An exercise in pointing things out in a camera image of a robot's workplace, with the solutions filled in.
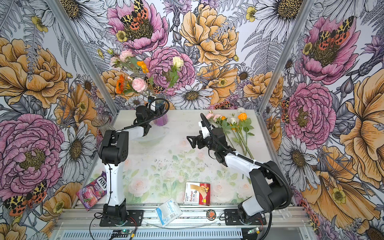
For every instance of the pink snack packet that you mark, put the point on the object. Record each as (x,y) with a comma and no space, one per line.
(93,192)

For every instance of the pink rose flower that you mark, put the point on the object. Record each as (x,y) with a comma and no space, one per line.
(141,87)

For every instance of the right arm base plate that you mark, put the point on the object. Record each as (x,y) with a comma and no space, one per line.
(237,217)

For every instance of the cream white rose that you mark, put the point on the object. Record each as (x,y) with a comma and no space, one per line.
(174,72)

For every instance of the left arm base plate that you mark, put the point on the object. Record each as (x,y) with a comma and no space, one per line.
(132,218)

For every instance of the orange yellow flower stems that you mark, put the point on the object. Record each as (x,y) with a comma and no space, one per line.
(238,128)

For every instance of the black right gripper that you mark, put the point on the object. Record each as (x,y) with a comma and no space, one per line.
(200,138)

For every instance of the blue purple glass vase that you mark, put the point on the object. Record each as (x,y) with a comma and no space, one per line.
(161,105)

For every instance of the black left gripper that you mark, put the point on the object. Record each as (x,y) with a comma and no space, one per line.
(157,114)

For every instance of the aluminium corner post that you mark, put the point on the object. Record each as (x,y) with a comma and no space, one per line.
(63,19)
(291,40)

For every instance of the slotted white cable duct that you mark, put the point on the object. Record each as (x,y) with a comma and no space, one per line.
(156,234)

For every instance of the red bandage box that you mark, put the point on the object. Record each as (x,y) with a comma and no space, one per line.
(198,194)

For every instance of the orange gerbera flower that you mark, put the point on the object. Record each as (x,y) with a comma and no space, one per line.
(123,86)

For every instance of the yellow ranunculus stem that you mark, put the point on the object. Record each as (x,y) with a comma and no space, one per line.
(142,67)

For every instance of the clear ribbed glass vase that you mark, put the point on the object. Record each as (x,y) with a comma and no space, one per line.
(102,123)

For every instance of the pink carnation stem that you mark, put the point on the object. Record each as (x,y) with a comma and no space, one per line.
(123,60)
(211,116)

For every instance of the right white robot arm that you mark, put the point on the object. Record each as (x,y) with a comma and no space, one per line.
(270,188)

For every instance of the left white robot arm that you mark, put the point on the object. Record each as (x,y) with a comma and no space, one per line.
(113,152)

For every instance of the white blue tissue pack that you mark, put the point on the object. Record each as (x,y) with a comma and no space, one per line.
(168,212)

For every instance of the right aluminium corner post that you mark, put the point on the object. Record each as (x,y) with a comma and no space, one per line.
(291,40)

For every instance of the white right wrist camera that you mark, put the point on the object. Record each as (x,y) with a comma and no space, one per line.
(205,130)

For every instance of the small green circuit board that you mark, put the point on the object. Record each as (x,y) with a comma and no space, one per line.
(124,232)

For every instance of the left aluminium corner post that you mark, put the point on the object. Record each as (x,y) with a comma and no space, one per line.
(63,19)

